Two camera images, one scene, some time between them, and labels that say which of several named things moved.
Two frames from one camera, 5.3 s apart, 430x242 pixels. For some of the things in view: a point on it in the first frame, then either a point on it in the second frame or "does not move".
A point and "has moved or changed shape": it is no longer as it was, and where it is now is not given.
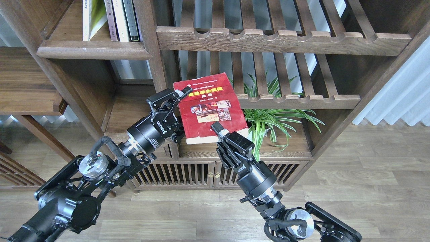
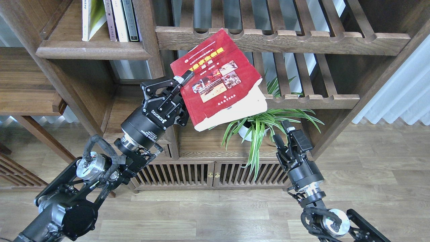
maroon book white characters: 111,20 does not move
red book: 212,101 has moved or changed shape
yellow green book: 94,15 does not move
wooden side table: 26,89 does not move
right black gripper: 256,178 → 301,172
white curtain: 407,96 does not move
